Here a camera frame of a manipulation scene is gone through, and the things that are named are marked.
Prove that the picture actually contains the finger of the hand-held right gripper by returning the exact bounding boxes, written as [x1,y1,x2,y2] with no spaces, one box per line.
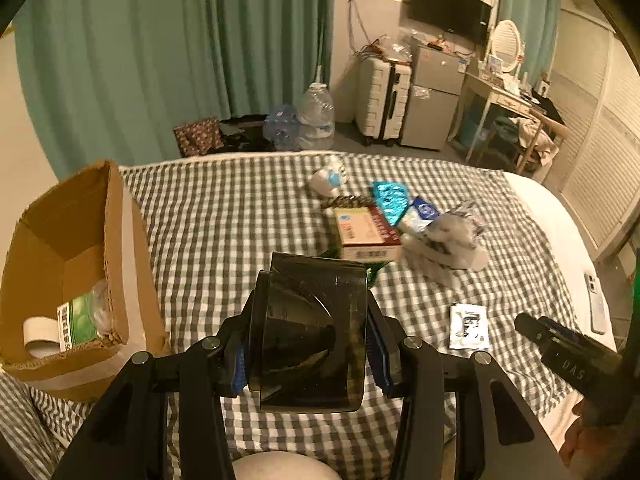
[514,312,583,356]

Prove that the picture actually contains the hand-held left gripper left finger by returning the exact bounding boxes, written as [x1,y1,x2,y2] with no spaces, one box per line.
[50,270,273,480]

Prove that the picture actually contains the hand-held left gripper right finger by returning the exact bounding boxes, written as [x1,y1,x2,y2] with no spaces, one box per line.
[365,302,576,480]

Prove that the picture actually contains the glossy black plastic holder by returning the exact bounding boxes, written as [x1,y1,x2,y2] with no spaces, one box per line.
[248,251,371,415]

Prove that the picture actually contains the brown cardboard box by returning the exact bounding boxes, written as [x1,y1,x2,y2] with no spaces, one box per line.
[0,160,171,403]

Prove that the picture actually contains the person's right hand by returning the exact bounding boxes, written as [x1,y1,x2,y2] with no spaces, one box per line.
[562,397,626,467]

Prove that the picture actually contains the small white sachet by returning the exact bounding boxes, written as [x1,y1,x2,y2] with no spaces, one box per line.
[449,303,489,351]

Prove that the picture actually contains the white phone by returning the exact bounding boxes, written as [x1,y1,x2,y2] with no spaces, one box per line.
[584,272,608,335]

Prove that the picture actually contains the person's knee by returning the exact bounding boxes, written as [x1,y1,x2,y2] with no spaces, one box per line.
[232,451,341,480]

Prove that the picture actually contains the white bed mattress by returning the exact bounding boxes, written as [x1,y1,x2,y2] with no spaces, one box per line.
[502,171,623,441]

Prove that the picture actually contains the crumpled clear plastic bag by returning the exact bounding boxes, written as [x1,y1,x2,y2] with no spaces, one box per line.
[402,200,491,286]

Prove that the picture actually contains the red and white medicine box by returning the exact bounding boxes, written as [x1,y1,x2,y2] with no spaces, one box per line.
[334,205,403,261]

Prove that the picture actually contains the blue and white tissue packet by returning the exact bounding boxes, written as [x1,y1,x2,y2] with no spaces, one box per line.
[400,196,441,235]

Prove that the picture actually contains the green labelled bottle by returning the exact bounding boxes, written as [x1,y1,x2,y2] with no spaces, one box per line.
[57,280,113,353]

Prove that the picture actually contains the teal blister pack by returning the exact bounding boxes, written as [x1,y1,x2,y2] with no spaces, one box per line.
[371,181,412,228]

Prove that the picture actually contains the wooden chair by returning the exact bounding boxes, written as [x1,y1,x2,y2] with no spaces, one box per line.
[515,110,571,181]

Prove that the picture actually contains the white toy with blue star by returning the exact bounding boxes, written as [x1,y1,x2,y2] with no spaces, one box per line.
[308,157,349,198]

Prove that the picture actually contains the beige clothes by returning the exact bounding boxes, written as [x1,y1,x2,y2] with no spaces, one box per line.
[510,116,558,166]

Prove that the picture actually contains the white paper roll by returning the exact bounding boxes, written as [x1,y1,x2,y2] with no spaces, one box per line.
[22,316,63,358]

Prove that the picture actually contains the white louvred wardrobe doors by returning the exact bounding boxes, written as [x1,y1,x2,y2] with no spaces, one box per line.
[547,7,640,261]

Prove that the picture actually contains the brown patterned bag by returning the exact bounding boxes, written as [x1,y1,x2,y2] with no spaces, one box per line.
[173,117,224,158]

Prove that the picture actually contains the black clothes pile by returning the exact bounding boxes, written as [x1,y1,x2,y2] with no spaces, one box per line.
[217,115,273,153]

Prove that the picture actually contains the white dressing desk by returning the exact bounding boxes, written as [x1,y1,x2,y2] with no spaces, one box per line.
[450,72,546,161]

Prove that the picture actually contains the grey mini fridge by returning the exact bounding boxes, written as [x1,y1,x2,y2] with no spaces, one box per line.
[400,42,473,152]

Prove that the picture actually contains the crushed blue water bottle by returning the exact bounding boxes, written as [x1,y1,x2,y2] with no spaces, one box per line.
[262,102,301,148]

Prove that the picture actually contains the large clear water bottle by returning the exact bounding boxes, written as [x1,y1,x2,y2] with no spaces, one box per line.
[297,81,336,150]

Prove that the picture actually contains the white suitcase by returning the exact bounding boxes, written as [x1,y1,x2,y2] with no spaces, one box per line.
[354,55,413,146]

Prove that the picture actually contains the oval white mirror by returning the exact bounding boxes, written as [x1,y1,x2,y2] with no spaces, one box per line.
[489,20,526,75]

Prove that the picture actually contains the wide green curtain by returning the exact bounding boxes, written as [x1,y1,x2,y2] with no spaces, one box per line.
[12,0,336,181]

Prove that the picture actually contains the brown bead bracelet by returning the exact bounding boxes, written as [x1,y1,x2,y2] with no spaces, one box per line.
[320,194,373,211]

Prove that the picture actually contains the black wall television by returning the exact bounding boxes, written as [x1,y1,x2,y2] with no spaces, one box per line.
[411,0,493,43]

